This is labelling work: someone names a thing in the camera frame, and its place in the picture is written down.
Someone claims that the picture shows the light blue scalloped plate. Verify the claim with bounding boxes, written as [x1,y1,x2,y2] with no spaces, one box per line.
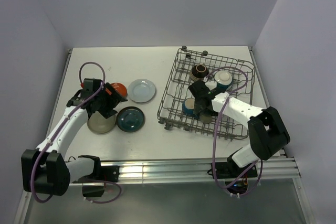
[128,79,156,103]

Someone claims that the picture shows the white and teal bowl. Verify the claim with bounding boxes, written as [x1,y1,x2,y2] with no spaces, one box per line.
[214,70,233,90]

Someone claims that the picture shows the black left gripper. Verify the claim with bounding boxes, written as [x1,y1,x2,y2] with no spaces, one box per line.
[94,83,127,119]

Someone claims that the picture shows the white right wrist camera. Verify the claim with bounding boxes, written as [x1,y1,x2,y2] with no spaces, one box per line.
[205,80,217,90]

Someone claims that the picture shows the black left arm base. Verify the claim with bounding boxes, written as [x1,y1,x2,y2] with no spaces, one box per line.
[80,166,119,198]

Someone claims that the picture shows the brown glazed bowl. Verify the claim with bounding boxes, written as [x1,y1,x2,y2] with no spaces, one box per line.
[190,64,209,81]

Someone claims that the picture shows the orange saucer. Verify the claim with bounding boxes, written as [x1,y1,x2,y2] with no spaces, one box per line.
[111,82,128,98]

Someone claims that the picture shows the aluminium mounting rail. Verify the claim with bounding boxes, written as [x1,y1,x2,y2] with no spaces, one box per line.
[71,156,300,184]

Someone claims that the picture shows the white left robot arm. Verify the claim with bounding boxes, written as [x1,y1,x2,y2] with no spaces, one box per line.
[21,78,127,196]

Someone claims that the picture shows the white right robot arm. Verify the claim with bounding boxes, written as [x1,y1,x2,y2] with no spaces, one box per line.
[188,80,290,177]

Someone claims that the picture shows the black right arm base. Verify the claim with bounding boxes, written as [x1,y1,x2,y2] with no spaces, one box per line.
[215,162,258,196]

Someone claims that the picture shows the dark teal saucer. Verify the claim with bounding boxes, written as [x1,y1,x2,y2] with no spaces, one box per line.
[116,106,145,133]

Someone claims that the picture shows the dark teal cup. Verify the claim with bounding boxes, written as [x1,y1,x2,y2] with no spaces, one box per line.
[182,98,196,116]

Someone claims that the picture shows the grey wire dish rack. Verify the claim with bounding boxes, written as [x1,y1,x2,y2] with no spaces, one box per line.
[157,46,255,135]

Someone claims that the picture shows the grey saucer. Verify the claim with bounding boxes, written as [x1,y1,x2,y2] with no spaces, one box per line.
[87,112,117,134]

